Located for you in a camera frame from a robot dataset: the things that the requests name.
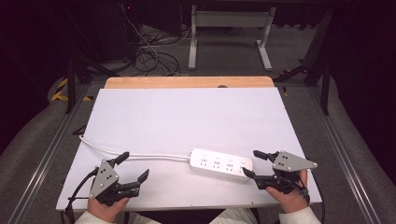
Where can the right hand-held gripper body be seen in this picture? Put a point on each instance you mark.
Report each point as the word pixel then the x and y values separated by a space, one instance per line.
pixel 291 162

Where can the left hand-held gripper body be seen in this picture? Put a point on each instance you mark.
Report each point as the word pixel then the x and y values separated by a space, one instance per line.
pixel 104 178

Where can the white power strip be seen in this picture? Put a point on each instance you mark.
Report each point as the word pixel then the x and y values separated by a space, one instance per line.
pixel 219 164

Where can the person's left hand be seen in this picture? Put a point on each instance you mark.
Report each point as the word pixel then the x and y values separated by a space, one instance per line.
pixel 105 211

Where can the person's right hand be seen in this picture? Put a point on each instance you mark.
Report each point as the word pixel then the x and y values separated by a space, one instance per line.
pixel 291 201

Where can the person's cream clothing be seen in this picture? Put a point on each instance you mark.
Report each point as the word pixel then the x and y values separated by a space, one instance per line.
pixel 235 216

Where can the white board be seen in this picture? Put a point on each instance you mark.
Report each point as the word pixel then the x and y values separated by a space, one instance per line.
pixel 186 118

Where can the black metal stand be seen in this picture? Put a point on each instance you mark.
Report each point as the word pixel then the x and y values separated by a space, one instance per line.
pixel 325 90
pixel 71 87

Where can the yellow black floor tape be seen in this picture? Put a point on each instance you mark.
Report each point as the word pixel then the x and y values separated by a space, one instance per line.
pixel 59 97

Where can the wooden table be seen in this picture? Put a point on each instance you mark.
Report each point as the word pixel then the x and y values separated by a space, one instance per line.
pixel 186 82

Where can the black computer case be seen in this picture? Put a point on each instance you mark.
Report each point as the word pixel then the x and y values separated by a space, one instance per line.
pixel 106 31

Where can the metal floor rail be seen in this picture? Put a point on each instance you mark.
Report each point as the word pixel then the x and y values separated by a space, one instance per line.
pixel 46 158
pixel 345 158

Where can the white metal frame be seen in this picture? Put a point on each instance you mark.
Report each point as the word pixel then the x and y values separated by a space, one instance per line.
pixel 230 19

